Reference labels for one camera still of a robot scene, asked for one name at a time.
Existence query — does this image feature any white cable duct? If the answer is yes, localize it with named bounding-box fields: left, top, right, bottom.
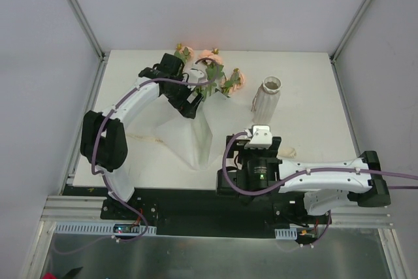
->
left=274, top=227, right=317, bottom=240
left=55, top=222, right=157, bottom=237

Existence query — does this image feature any left white cable duct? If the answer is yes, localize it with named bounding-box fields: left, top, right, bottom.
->
left=55, top=222, right=157, bottom=237

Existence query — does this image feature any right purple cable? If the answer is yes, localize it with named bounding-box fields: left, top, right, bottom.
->
left=221, top=131, right=418, bottom=252

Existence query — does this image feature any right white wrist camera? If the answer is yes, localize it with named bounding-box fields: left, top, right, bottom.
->
left=244, top=125, right=272, bottom=149

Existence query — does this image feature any purple cable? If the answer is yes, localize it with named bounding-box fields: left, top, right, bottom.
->
left=52, top=57, right=220, bottom=254
left=221, top=131, right=418, bottom=252

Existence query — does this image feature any left aluminium frame post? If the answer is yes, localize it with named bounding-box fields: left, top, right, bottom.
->
left=48, top=0, right=110, bottom=61

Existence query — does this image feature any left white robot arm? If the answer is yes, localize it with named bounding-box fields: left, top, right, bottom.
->
left=80, top=54, right=206, bottom=220

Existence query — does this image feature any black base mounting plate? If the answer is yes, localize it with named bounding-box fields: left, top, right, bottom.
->
left=63, top=186, right=330, bottom=238

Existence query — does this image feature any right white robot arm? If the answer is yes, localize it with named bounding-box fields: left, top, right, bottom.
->
left=216, top=129, right=391, bottom=223

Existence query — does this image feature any white ribbed ceramic vase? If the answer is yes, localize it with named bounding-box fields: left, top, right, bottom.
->
left=251, top=76, right=281, bottom=125

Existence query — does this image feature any white wrapping paper sheet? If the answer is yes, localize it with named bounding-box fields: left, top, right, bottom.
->
left=155, top=92, right=252, bottom=171

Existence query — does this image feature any right aluminium frame post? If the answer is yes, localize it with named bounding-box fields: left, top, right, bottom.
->
left=329, top=0, right=395, bottom=64

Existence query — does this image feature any right white cable duct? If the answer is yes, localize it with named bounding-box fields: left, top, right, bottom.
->
left=274, top=227, right=317, bottom=240

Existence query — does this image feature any pink flower bouquet white wrap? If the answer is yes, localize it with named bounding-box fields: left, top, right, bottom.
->
left=174, top=43, right=246, bottom=101

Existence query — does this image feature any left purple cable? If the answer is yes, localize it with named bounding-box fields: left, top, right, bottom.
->
left=52, top=57, right=220, bottom=254

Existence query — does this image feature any cream printed ribbon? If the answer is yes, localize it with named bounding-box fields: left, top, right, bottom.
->
left=127, top=133, right=297, bottom=159

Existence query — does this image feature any aluminium frame post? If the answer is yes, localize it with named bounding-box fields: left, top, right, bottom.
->
left=48, top=0, right=110, bottom=61
left=329, top=0, right=395, bottom=64

